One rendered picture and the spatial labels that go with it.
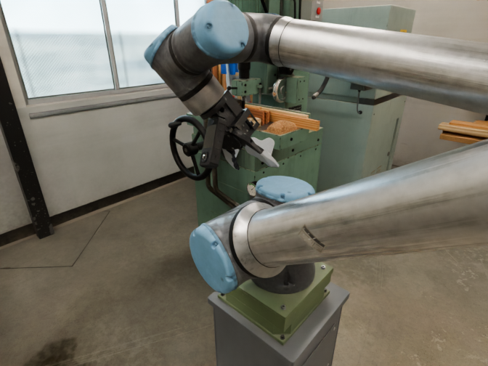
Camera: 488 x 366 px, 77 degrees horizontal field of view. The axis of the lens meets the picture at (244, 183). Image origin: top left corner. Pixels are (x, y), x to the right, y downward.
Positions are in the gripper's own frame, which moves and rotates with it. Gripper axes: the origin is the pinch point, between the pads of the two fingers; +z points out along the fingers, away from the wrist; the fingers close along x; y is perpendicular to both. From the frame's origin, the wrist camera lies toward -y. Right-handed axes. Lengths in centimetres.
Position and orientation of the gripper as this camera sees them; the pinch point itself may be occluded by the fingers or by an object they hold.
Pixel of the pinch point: (255, 171)
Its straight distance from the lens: 78.4
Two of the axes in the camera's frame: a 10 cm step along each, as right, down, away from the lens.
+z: 5.8, 6.5, 4.8
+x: -6.4, 0.1, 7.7
